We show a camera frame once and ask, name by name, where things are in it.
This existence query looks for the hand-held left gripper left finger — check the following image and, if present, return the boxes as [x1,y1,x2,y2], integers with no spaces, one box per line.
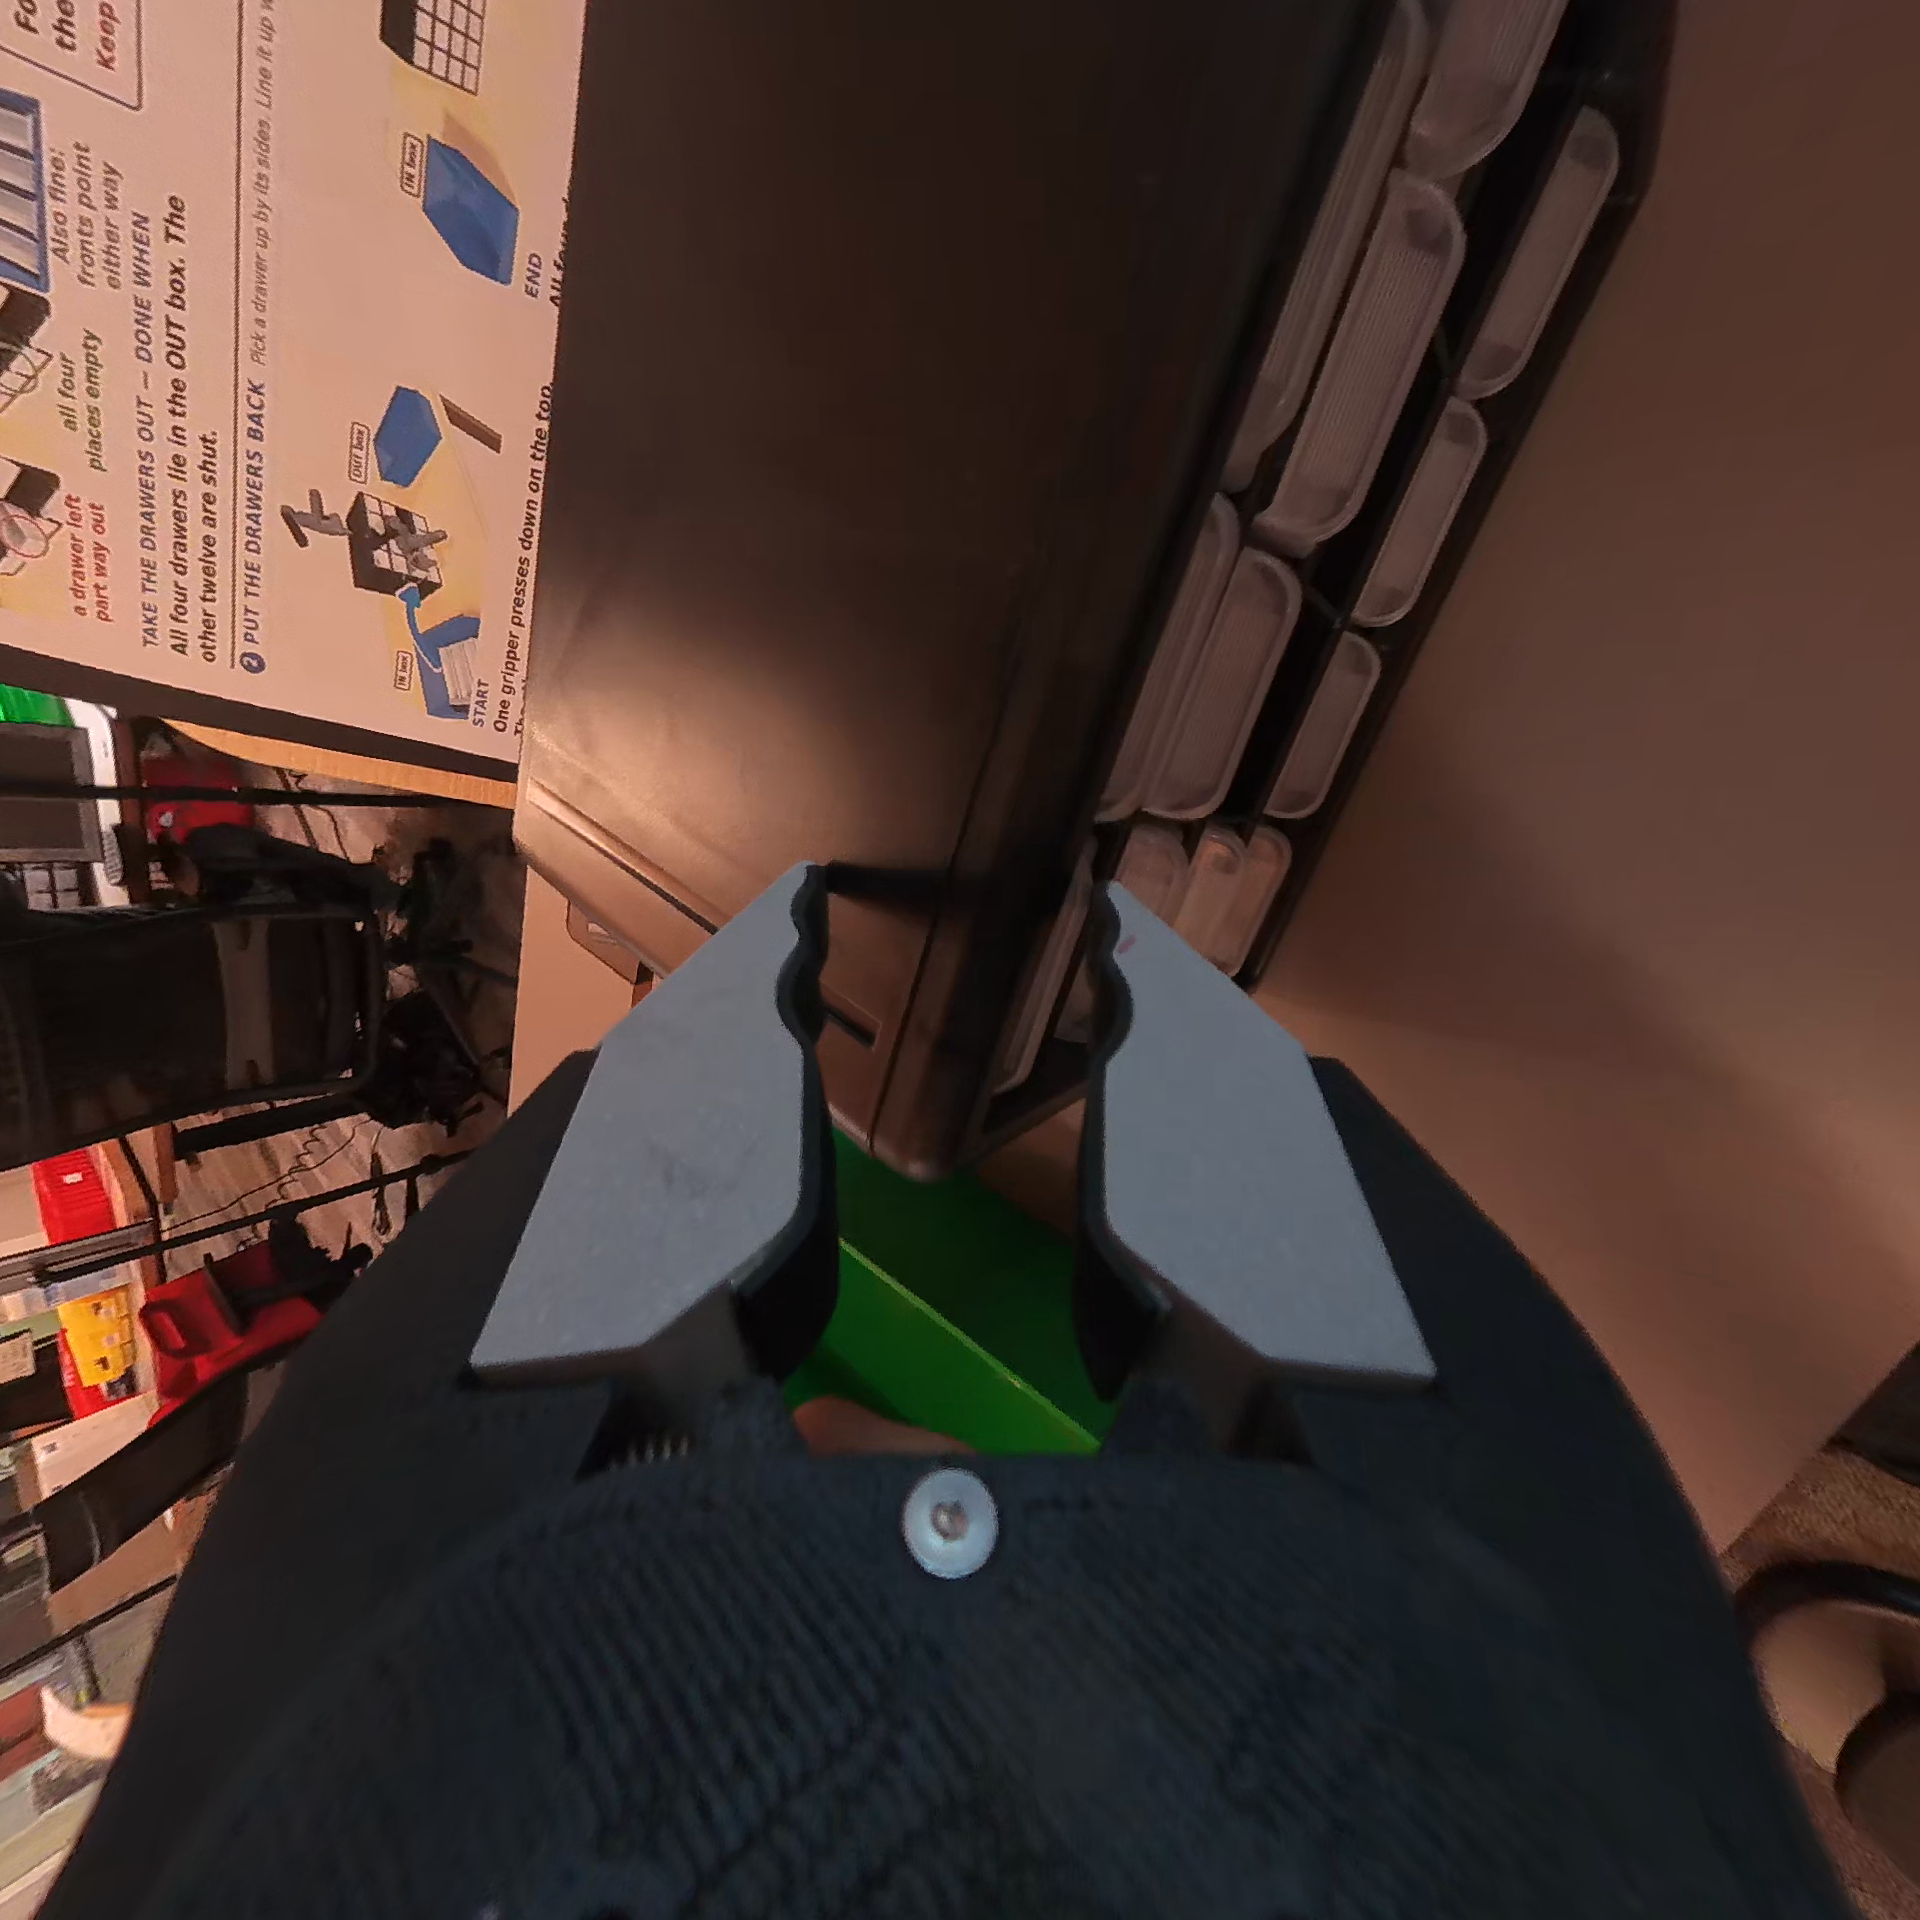
[463,862,841,1398]

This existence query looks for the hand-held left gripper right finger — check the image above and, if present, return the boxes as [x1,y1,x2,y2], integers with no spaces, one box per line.
[1068,879,1441,1427]

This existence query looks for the black drawer cabinet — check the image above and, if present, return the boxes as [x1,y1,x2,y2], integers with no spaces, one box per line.
[509,0,1673,1179]

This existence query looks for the rows of clear drawers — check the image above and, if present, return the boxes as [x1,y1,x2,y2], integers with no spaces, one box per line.
[973,0,1626,1111]

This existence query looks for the green plastic bin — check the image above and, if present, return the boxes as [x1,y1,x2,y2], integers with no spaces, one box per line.
[786,1131,1120,1458]

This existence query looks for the red container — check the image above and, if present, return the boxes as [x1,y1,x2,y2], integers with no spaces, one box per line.
[138,1241,328,1400]

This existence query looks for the black office chair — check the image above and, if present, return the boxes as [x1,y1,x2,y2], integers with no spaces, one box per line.
[0,899,388,1157]

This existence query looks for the red crate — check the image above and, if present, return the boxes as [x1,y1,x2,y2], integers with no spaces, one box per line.
[29,1145,161,1248]

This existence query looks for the yellow box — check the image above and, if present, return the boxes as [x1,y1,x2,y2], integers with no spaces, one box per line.
[56,1294,148,1400]

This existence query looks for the printed instruction poster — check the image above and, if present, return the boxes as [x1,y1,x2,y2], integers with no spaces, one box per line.
[0,0,589,768]

